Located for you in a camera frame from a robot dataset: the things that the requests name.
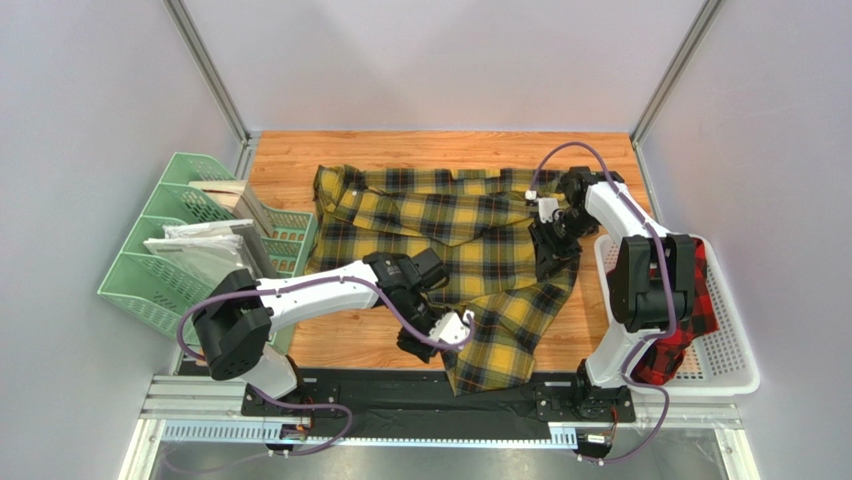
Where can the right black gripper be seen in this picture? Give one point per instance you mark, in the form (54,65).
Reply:
(550,247)

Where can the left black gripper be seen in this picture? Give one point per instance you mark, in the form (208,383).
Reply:
(409,341)

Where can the yellow plaid long sleeve shirt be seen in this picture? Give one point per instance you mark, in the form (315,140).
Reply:
(477,221)

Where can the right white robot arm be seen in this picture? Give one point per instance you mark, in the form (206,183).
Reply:
(650,289)

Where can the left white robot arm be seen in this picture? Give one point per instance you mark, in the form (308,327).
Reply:
(234,323)

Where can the red plaid long sleeve shirt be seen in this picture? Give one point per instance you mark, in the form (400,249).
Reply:
(662,360)

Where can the white plastic basket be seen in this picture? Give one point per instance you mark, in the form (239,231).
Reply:
(717,364)

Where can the book in file rack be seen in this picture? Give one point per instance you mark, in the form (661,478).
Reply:
(238,199)

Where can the papers in file rack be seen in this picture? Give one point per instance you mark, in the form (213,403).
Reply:
(208,251)

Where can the green plastic file rack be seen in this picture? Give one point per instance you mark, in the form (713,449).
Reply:
(155,290)

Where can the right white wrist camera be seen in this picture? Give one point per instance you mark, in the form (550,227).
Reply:
(544,210)

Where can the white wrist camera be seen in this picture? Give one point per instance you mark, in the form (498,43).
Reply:
(544,210)
(454,329)

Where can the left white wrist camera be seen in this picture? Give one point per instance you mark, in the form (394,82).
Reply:
(454,329)

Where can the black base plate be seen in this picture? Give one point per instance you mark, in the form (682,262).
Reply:
(386,404)

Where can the aluminium frame rail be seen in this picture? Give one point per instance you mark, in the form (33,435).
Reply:
(190,429)

